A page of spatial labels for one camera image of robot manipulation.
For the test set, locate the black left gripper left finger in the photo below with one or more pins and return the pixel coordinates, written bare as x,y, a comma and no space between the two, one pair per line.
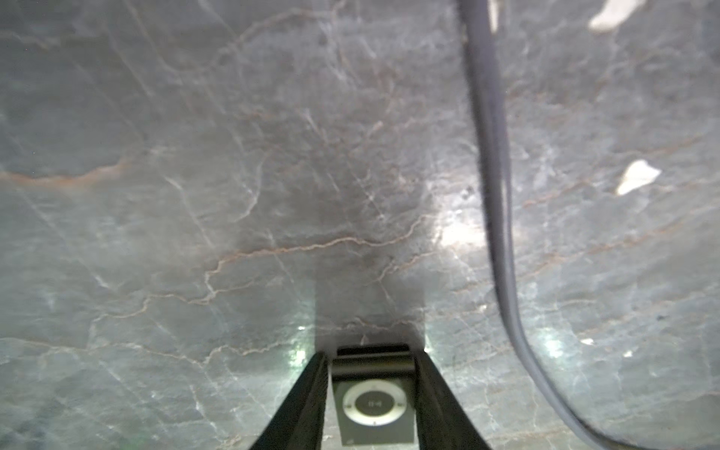
299,421

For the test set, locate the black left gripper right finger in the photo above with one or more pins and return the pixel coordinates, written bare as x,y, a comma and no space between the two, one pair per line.
441,421

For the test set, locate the black mp3 player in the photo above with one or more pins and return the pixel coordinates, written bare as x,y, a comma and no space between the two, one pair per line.
374,390

